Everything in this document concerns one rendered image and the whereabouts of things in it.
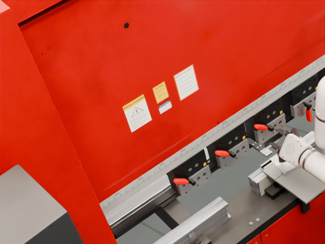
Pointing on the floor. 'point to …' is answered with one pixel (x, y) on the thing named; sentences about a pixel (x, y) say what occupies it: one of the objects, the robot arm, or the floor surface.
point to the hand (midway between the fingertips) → (277, 138)
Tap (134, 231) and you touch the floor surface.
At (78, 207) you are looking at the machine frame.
